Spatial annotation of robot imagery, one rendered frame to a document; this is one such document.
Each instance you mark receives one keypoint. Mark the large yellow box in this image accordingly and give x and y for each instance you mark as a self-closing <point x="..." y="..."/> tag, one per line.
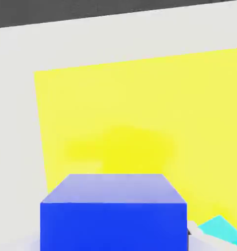
<point x="130" y="109"/>

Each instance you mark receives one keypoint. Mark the small cyan cube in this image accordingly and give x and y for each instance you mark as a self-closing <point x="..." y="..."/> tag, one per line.
<point x="222" y="228"/>

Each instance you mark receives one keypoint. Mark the small blue cube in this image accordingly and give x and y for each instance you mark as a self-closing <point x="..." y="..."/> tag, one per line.
<point x="112" y="225"/>

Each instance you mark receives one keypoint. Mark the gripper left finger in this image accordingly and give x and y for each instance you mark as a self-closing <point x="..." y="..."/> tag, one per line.
<point x="35" y="246"/>

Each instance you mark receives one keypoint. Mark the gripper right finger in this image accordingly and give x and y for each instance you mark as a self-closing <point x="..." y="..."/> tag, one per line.
<point x="200" y="243"/>

